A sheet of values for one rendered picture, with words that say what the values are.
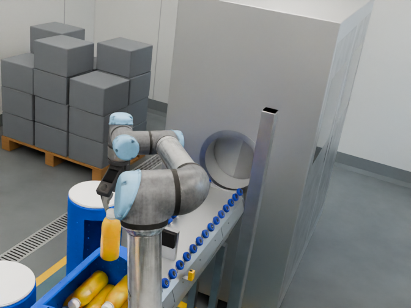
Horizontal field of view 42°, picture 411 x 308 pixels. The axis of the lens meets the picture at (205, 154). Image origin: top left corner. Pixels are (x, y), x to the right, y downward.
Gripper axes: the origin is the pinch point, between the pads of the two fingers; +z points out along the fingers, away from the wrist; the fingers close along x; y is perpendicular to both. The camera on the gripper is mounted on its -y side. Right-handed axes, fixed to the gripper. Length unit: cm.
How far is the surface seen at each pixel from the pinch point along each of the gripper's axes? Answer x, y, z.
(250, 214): -33, 66, 22
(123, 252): -1.8, 7.3, 20.1
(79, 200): 52, 58, 39
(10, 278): 39, -6, 40
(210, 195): 5, 121, 49
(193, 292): 7, 121, 120
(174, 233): -3, 52, 35
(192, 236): -3, 76, 50
